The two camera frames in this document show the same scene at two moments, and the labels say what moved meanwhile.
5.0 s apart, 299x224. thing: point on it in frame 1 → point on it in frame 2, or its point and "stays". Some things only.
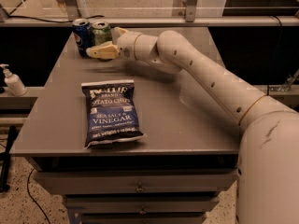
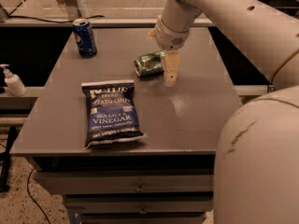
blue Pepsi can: x=83 y=35 stays
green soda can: x=102 y=33 → x=149 y=63
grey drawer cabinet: x=136 y=189 stays
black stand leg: x=5 y=164 stays
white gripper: x=125 y=44 → x=169 y=36
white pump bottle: x=13 y=82 stays
